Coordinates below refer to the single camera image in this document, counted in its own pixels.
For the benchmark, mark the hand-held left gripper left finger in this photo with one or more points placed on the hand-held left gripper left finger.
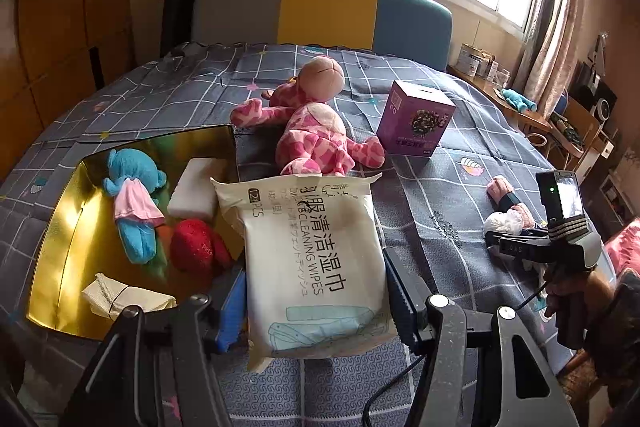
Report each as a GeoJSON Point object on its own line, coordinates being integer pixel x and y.
{"type": "Point", "coordinates": [232, 312]}

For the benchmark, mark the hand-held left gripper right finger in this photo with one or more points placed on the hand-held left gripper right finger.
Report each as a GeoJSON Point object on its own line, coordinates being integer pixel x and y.
{"type": "Point", "coordinates": [402, 292]}

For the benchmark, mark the cream socks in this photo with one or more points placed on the cream socks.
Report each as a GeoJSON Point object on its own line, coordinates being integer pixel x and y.
{"type": "Point", "coordinates": [125, 299]}

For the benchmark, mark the black speaker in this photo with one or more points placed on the black speaker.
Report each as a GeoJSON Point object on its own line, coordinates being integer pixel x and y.
{"type": "Point", "coordinates": [597, 94]}

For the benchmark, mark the small blue plush toy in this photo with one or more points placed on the small blue plush toy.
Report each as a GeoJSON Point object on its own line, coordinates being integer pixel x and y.
{"type": "Point", "coordinates": [517, 99]}

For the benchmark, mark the cream wet wipes packet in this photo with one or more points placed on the cream wet wipes packet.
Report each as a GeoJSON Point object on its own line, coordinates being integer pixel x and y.
{"type": "Point", "coordinates": [300, 267]}

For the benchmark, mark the blue plush doll pink dress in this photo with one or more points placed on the blue plush doll pink dress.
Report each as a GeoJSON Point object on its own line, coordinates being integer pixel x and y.
{"type": "Point", "coordinates": [135, 167]}

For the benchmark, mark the red plush strawberry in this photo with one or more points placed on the red plush strawberry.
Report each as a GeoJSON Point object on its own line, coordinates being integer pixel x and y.
{"type": "Point", "coordinates": [192, 247]}

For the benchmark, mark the wooden desk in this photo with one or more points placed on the wooden desk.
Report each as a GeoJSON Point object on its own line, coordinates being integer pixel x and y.
{"type": "Point", "coordinates": [490, 99]}

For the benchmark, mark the small boxes on desk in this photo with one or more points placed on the small boxes on desk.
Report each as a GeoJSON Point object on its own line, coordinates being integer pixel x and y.
{"type": "Point", "coordinates": [495, 69]}

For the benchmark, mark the person's right forearm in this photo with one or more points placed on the person's right forearm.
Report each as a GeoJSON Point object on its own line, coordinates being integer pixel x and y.
{"type": "Point", "coordinates": [620, 337]}

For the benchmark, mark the white sponge block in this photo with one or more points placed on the white sponge block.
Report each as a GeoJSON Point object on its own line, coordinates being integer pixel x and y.
{"type": "Point", "coordinates": [200, 187]}

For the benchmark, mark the person's right hand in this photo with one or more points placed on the person's right hand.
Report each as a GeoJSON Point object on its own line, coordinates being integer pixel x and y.
{"type": "Point", "coordinates": [552, 297]}

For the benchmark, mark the grey checked bed sheet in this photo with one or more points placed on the grey checked bed sheet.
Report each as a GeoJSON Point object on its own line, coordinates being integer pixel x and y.
{"type": "Point", "coordinates": [175, 97]}

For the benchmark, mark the pink socks with blue band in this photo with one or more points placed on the pink socks with blue band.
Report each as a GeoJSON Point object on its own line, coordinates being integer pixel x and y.
{"type": "Point", "coordinates": [500, 189]}

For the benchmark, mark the pink spotted plush giraffe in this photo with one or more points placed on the pink spotted plush giraffe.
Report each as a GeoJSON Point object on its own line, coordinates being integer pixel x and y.
{"type": "Point", "coordinates": [315, 132]}

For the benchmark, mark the grey yellow blue headboard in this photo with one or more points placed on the grey yellow blue headboard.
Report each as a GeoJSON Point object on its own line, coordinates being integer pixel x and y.
{"type": "Point", "coordinates": [325, 12]}

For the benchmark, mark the white knit sock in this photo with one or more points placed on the white knit sock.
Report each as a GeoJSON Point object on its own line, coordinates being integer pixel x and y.
{"type": "Point", "coordinates": [502, 222]}

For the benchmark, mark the gold storage box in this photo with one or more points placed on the gold storage box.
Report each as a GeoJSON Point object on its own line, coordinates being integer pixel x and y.
{"type": "Point", "coordinates": [65, 257]}

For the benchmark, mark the black rolled mat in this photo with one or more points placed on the black rolled mat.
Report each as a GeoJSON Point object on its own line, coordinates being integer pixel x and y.
{"type": "Point", "coordinates": [182, 7]}

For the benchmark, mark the purple cardboard box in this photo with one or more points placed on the purple cardboard box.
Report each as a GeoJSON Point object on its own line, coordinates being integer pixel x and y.
{"type": "Point", "coordinates": [415, 122]}

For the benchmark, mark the pink ruffled pillow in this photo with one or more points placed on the pink ruffled pillow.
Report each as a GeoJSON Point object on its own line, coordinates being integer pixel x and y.
{"type": "Point", "coordinates": [622, 247]}

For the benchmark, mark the beige patterned curtain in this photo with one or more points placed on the beige patterned curtain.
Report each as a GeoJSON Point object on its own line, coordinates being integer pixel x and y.
{"type": "Point", "coordinates": [555, 32]}

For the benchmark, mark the wooden wardrobe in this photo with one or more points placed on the wooden wardrobe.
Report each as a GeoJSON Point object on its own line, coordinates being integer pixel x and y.
{"type": "Point", "coordinates": [60, 7]}

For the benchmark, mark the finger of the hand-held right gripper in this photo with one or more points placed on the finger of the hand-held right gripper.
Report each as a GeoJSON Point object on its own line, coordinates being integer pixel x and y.
{"type": "Point", "coordinates": [520, 238]}
{"type": "Point", "coordinates": [530, 253]}

